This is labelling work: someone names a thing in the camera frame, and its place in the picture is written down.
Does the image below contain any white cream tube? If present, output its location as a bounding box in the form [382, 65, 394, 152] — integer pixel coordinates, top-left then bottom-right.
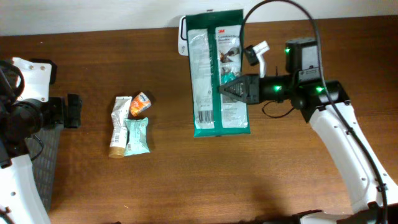
[109, 96, 132, 159]

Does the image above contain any green 3M gloves package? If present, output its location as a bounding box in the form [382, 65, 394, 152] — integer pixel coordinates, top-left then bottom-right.
[185, 9, 251, 138]

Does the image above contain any orange snack packet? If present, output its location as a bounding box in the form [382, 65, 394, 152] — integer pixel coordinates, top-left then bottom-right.
[129, 92, 152, 116]

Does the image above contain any light green wipes packet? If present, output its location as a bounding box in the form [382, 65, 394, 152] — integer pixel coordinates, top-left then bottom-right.
[124, 118, 150, 156]

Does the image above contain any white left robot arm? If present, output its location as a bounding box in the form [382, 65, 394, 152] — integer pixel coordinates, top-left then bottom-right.
[1, 57, 83, 223]

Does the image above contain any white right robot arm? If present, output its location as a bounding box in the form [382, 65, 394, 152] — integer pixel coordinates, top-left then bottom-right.
[219, 38, 397, 223]

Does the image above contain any white barcode scanner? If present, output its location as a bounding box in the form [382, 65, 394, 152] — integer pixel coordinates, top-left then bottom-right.
[178, 16, 188, 56]

